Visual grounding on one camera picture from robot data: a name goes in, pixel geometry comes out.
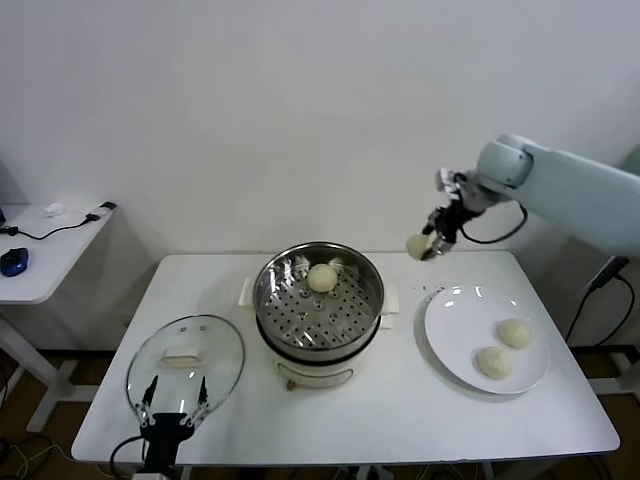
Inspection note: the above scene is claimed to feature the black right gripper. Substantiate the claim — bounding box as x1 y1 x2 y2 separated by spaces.
422 199 474 262

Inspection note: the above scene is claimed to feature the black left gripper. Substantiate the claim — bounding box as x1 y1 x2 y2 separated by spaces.
135 375 209 474

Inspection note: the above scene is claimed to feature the white steamed baozi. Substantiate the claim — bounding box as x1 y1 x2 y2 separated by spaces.
305 263 339 294
405 232 435 261
473 346 515 382
496 318 534 351

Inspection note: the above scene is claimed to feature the glass pot lid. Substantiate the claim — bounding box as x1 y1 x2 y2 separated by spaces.
125 313 247 426

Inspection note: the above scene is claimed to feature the steel steamer basket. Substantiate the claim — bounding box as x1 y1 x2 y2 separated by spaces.
253 242 386 357

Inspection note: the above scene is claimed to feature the white oval plate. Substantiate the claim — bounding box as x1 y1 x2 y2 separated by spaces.
423 284 551 396

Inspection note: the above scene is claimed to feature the cream electric cooker pot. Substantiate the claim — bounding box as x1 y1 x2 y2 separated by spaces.
238 278 401 392

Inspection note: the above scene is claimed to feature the white side table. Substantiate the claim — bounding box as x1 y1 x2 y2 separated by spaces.
0 202 120 434

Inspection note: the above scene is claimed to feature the blue computer mouse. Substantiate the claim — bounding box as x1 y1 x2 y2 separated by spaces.
0 247 32 277

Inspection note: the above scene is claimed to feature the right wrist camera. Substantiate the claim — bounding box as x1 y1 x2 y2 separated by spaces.
435 168 469 194

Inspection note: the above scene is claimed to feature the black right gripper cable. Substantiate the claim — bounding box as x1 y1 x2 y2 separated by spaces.
459 202 529 245

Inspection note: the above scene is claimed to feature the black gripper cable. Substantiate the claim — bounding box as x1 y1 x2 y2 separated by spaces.
459 202 529 245
109 434 149 480

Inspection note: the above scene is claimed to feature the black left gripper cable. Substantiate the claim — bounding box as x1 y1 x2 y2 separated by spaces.
109 434 149 480

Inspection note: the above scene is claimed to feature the black power cable with adapter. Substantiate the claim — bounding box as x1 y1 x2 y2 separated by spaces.
564 254 636 347

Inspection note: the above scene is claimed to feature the black desk cable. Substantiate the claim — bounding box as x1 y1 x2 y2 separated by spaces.
0 213 99 242

